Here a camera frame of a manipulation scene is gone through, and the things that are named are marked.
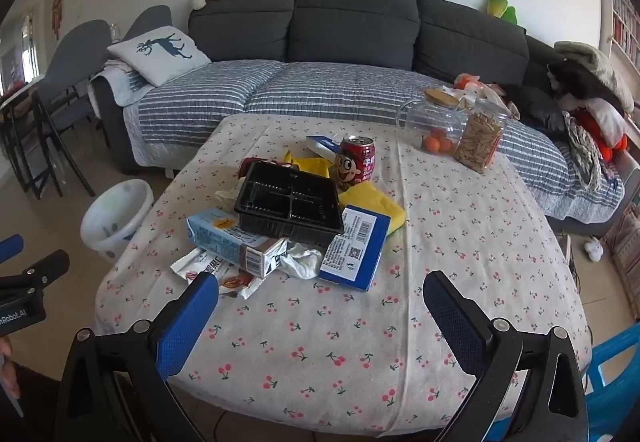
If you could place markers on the dark grey sofa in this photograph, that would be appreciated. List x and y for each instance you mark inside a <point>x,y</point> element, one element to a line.
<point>350,21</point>

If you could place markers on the clear jar of sticks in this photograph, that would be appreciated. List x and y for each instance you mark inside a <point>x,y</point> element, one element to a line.
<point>477,141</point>

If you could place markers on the orange white toy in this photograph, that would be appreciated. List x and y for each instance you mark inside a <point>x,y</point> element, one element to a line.
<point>470,84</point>

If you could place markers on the red wall decoration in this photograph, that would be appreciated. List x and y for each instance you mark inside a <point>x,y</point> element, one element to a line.
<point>56,11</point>

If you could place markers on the yellow sponge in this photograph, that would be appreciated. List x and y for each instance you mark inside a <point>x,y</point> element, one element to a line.
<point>372,204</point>

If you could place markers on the blue plastic stool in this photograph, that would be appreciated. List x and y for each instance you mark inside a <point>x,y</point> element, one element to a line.
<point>615,357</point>

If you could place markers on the white snack wrapper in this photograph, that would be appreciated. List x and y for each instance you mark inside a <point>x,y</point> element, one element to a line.
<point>200,264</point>

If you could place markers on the black garment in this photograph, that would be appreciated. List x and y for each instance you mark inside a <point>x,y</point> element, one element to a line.
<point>570,79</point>

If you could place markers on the person's left hand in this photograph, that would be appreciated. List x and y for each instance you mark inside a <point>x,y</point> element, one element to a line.
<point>4,372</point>

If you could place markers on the glass jar with bamboo lid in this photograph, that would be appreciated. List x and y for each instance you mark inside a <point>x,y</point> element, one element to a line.
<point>430,119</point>

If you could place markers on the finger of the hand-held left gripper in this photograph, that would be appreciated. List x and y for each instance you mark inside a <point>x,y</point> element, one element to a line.
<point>11,247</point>
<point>47,269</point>

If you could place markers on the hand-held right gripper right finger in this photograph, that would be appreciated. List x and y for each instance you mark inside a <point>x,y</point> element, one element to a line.
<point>455,322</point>

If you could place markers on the patterned scarf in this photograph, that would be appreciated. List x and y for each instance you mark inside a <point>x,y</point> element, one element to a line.
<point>582,146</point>

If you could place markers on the green plush toy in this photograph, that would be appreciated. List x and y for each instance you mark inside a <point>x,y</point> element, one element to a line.
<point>497,4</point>

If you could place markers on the small orange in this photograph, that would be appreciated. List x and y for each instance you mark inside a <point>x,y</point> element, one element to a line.
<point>444,145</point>
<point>438,133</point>
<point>428,145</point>

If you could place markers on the orange plush toy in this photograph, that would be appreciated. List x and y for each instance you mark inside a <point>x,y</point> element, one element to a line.
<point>612,141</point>

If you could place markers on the grey sofa with quilt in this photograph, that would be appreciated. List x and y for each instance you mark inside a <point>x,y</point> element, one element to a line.
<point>325,86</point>

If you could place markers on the black frame dining table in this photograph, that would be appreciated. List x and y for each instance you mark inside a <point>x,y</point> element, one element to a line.
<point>15,96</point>

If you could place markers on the bookshelf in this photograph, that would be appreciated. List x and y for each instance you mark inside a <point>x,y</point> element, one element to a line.
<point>625,21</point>

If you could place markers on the red drink can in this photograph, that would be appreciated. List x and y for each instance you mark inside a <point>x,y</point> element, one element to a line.
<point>355,166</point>

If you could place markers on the grey chair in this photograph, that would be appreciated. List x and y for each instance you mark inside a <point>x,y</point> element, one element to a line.
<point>150,19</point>
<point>75,56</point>

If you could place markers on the white tissue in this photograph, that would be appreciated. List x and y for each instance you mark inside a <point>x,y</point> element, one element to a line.
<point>302,262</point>
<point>227,199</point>

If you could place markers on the blue white cardboard box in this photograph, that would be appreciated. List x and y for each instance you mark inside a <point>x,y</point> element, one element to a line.
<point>350,252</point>

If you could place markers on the cherry print tablecloth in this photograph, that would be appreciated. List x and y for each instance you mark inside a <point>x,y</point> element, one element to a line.
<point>450,247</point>

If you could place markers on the white plastic bucket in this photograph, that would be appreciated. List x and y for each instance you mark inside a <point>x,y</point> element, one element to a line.
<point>115,207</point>

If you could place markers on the black plastic tray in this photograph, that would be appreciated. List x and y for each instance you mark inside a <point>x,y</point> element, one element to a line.
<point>285,202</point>

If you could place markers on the grey blanket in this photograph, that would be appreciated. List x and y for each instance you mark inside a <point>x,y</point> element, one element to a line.
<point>600,66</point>

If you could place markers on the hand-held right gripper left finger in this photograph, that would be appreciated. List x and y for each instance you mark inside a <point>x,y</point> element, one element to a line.
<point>185,322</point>

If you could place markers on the white deer print pillow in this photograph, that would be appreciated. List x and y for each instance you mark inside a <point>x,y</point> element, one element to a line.
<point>160,54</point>

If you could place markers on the light blue milk carton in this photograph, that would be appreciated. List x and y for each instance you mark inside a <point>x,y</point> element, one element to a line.
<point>220,234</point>

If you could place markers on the white plush slipper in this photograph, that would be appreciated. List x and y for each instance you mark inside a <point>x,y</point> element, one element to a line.
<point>594,249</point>

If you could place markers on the red wrapper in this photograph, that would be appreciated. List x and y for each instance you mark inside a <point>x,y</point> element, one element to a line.
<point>247,165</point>

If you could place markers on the yellow packet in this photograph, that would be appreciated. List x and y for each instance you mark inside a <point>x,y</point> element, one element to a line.
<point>310,166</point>

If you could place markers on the small blue box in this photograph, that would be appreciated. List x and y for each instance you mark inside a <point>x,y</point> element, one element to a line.
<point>322,144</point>

